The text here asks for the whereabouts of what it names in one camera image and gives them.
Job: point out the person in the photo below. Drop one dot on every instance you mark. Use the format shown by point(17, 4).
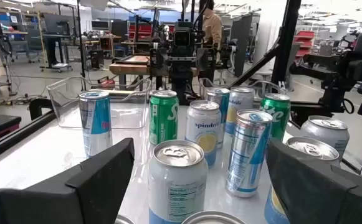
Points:
point(212, 28)

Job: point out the red storage bin rack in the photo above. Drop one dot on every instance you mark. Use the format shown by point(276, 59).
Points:
point(140, 31)
point(303, 43)

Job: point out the white Spindrift can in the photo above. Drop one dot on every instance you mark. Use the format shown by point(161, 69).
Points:
point(241, 102)
point(177, 186)
point(202, 130)
point(327, 133)
point(313, 149)

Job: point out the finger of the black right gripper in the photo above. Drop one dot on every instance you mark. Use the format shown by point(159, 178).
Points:
point(159, 60)
point(205, 59)

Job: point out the grey partition panel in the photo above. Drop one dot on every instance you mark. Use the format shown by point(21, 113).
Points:
point(241, 43)

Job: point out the black computer monitor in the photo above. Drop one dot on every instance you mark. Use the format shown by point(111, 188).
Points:
point(57, 23)
point(100, 25)
point(120, 28)

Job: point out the red floor tool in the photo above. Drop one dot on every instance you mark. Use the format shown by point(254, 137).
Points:
point(107, 82)

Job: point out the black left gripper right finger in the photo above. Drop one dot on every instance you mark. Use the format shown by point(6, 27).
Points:
point(324, 202)

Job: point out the clear plastic bin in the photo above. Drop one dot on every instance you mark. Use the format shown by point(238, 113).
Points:
point(127, 115)
point(205, 83)

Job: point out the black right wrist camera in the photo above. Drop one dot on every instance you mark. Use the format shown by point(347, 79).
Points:
point(183, 38)

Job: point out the black rolling desk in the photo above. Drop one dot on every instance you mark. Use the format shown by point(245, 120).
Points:
point(56, 51)

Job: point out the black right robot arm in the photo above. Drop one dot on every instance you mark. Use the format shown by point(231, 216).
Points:
point(180, 84)

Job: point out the green Sprite can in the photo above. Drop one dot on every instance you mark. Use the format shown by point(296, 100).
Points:
point(277, 115)
point(213, 219)
point(163, 121)

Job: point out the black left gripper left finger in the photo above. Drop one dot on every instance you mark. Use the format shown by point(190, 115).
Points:
point(74, 202)

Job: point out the red and black stool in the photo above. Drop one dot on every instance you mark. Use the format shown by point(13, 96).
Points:
point(0, 124)

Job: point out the wooden workbench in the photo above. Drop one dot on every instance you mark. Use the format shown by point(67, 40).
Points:
point(127, 69)

